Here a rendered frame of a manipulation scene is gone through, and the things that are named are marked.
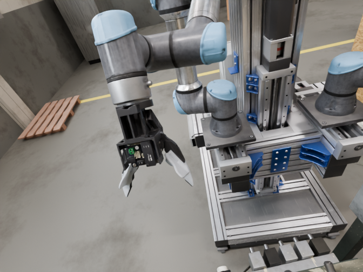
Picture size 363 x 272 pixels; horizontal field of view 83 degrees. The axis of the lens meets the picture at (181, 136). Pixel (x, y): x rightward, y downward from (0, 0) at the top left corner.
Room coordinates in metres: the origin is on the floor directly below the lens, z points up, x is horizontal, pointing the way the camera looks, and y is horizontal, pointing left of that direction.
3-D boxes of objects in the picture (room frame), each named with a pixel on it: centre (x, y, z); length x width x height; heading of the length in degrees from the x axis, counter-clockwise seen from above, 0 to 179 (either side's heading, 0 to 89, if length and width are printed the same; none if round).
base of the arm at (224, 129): (0.74, -0.21, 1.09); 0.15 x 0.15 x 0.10
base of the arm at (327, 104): (0.67, -0.70, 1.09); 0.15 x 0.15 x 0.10
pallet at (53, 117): (3.43, 2.11, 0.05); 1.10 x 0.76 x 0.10; 172
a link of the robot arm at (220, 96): (0.74, -0.21, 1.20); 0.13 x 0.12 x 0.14; 68
